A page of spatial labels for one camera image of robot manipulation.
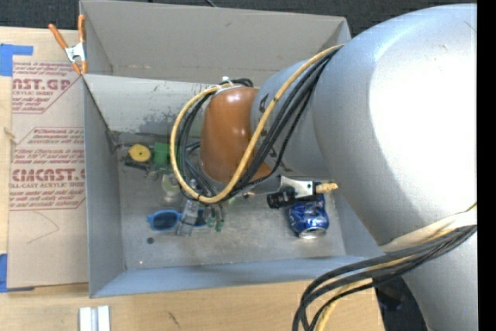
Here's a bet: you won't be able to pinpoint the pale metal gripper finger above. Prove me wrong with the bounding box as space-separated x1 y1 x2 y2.
176 199 201 237

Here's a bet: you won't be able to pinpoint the blue sunglasses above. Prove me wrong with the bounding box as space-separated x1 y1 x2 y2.
146 209 208 233

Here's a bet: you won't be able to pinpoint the clear glass thing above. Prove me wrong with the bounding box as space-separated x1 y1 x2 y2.
160 171 184 205

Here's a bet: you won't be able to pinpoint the green block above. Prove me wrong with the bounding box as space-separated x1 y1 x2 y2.
152 141 172 172

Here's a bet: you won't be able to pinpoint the grey metal bin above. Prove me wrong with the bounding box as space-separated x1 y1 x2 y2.
78 0 388 299

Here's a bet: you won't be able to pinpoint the yellow round disc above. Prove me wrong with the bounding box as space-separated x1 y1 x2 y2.
127 143 152 164

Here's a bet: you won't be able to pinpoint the crushed blue drink can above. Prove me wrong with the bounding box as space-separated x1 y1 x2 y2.
286 193 331 240

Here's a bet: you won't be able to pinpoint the brown cardboard board, red print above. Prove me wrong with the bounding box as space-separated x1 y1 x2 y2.
0 26 91 292

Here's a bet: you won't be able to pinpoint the black cylinder on white bracket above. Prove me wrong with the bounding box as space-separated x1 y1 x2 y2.
266 175 339 210

